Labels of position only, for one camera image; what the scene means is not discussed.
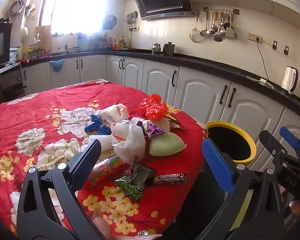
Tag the blue wrapper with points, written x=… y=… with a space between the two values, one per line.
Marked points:
x=95 y=125

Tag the colourful candy tube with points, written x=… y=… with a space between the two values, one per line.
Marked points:
x=105 y=170

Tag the green pea snack packet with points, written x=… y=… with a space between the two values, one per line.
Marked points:
x=130 y=188

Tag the red floral tablecloth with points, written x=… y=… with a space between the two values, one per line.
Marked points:
x=40 y=110

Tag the utensil wall rail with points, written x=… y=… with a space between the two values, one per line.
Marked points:
x=221 y=10

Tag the wall power outlet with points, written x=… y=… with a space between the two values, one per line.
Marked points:
x=253 y=36

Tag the black kitchen countertop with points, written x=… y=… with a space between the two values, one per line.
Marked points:
x=202 y=63

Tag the pale plastic storage box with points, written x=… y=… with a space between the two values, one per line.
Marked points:
x=14 y=55

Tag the yellow rimmed trash bin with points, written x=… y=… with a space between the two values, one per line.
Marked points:
x=225 y=140

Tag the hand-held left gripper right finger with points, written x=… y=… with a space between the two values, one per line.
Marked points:
x=217 y=165

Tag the dark chocolate bar wrapper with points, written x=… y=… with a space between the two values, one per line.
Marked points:
x=170 y=178

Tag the white paper wrapper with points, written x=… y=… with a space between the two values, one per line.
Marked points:
x=102 y=142

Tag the black snack packet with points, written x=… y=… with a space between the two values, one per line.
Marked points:
x=142 y=172

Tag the white electric kettle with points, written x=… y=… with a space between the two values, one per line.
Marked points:
x=288 y=80

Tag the white printed plastic bag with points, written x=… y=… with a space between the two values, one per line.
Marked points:
x=115 y=112

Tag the wooden cutting board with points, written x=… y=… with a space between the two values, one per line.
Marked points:
x=43 y=38

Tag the green spatula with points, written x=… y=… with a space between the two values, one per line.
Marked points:
x=229 y=33

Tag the blue round wall hanging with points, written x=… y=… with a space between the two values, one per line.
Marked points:
x=108 y=22

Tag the white pleated paper liner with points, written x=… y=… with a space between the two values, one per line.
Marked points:
x=137 y=120

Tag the black stool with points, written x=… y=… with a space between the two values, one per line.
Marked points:
x=13 y=92

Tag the steel teapot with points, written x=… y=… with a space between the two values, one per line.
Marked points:
x=156 y=48

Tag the red plastic bag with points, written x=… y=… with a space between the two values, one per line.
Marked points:
x=153 y=108

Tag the dark green pot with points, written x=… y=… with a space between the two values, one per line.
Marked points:
x=168 y=49

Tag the person's left hand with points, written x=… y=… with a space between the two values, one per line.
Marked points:
x=102 y=226

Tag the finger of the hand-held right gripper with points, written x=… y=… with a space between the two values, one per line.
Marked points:
x=288 y=136
x=271 y=145

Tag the black wall hook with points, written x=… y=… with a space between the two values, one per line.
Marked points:
x=286 y=50
x=275 y=45

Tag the purple snack wrapper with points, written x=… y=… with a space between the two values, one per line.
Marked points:
x=155 y=130

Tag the steel ladle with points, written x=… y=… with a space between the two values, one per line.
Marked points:
x=204 y=33

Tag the group of condiment bottles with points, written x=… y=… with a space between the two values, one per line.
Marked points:
x=120 y=42

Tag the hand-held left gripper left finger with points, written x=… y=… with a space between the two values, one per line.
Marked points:
x=88 y=160

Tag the black range hood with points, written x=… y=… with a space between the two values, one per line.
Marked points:
x=162 y=0

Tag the hanging kitchen tools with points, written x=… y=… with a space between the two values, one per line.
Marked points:
x=132 y=20

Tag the dark ladle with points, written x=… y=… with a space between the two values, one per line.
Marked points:
x=217 y=38

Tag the white lower cabinets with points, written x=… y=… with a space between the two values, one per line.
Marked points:
x=197 y=92

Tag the window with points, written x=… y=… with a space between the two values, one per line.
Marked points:
x=75 y=7

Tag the person's right hand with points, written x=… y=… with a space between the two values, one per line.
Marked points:
x=296 y=207

